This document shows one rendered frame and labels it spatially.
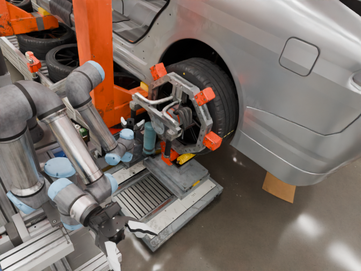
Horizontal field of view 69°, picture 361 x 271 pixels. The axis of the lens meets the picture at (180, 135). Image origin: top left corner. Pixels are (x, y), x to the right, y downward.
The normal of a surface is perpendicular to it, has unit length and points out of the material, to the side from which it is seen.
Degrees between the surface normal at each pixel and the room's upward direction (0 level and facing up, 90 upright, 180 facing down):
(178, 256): 0
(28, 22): 90
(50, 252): 0
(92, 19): 90
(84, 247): 0
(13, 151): 90
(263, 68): 90
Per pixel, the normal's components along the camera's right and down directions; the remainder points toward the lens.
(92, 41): 0.70, 0.55
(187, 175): 0.15, -0.73
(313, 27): -0.63, 0.20
